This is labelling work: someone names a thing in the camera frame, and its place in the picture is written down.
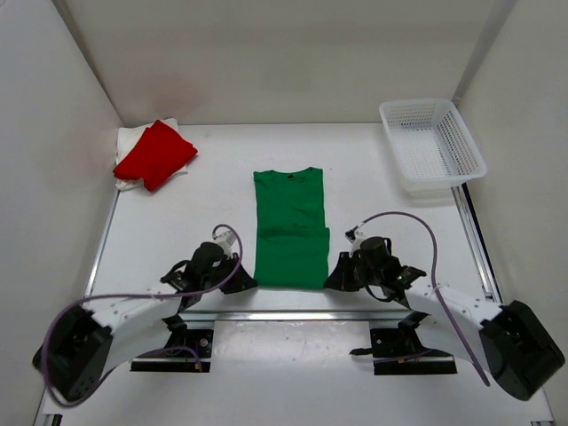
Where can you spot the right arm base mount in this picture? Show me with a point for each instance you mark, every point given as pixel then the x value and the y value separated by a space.
pixel 395 349

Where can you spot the white plastic basket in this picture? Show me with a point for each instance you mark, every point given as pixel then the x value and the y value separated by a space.
pixel 432 147

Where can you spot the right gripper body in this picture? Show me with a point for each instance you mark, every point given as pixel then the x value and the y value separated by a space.
pixel 369 276

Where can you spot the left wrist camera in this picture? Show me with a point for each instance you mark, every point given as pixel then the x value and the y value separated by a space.
pixel 226 238

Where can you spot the green t shirt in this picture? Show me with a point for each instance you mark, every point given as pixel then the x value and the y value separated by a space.
pixel 292 237

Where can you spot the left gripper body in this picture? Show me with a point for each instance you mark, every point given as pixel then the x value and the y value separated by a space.
pixel 224 267

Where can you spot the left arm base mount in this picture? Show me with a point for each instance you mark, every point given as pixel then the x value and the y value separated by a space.
pixel 187 350

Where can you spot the aluminium frame rail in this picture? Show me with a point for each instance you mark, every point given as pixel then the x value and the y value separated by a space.
pixel 476 241

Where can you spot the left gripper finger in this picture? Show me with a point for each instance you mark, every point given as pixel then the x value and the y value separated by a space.
pixel 232 286
pixel 242 281

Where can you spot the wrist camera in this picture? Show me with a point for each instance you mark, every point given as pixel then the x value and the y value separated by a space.
pixel 226 238
pixel 355 235

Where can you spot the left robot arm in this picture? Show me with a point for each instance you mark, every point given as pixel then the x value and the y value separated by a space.
pixel 84 346

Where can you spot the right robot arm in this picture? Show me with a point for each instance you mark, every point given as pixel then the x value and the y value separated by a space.
pixel 508 341

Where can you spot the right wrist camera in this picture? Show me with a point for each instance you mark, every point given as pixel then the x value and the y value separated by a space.
pixel 355 235

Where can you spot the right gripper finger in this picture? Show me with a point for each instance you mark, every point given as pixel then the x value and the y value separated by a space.
pixel 339 278
pixel 350 279

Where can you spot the red t shirt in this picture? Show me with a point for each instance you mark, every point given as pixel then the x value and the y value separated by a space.
pixel 158 154

